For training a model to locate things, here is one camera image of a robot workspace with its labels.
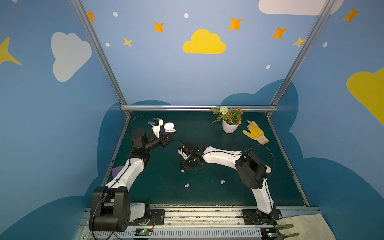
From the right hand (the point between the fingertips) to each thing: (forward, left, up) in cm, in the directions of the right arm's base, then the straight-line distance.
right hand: (184, 165), depth 90 cm
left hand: (+9, +5, +22) cm, 24 cm away
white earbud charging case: (+11, +8, +23) cm, 27 cm away
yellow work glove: (+31, -51, -3) cm, 60 cm away
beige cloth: (-28, -64, -2) cm, 70 cm away
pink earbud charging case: (+1, -52, -2) cm, 52 cm away
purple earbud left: (-11, -2, -2) cm, 12 cm away
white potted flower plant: (+32, -30, +10) cm, 45 cm away
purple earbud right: (-8, -23, -2) cm, 25 cm away
